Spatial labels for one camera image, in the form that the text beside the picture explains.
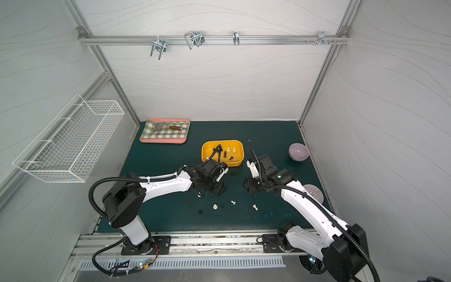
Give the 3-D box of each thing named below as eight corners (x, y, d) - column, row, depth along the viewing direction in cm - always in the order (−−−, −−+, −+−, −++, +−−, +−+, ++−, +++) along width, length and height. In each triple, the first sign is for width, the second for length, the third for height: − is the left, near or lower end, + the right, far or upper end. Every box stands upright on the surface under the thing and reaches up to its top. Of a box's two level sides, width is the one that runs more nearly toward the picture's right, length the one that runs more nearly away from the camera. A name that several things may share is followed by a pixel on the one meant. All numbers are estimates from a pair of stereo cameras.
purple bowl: (289, 163, 101) (292, 158, 97) (285, 148, 108) (288, 143, 104) (308, 163, 101) (311, 158, 97) (303, 149, 108) (306, 143, 104)
